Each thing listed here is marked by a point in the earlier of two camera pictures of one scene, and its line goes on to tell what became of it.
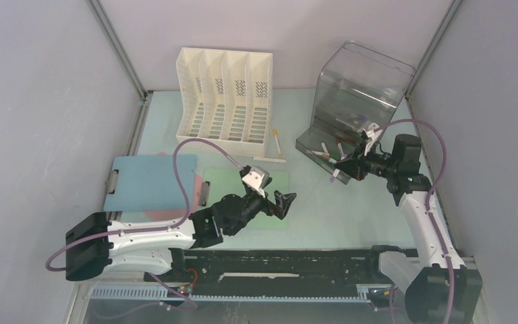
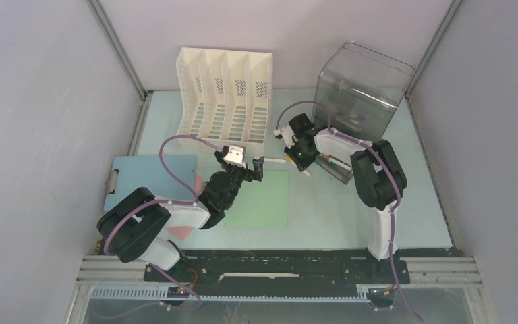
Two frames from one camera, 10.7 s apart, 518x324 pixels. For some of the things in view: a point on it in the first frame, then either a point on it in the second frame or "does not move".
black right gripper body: x=378 y=164 → x=301 y=158
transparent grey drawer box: x=356 y=86 does not move
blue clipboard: x=148 y=182 does not move
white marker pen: x=270 y=159 does not move
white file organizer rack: x=224 y=98 does not move
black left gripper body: x=254 y=203 → x=237 y=175
